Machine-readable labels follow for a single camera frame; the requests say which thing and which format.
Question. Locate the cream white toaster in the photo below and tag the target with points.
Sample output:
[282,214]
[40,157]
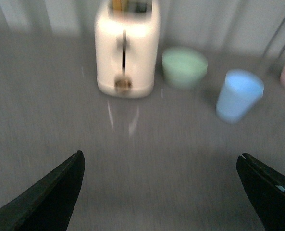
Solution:
[126,46]

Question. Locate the green bowl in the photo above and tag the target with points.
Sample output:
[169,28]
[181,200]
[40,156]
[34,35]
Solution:
[183,67]

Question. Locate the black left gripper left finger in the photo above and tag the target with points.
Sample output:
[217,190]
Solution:
[48,204]

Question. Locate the toasted bread slice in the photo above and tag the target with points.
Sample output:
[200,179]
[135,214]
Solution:
[117,5]

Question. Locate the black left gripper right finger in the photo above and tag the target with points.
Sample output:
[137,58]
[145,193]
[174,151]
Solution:
[265,189]

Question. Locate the blue cup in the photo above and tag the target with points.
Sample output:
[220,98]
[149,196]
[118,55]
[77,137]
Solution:
[241,90]

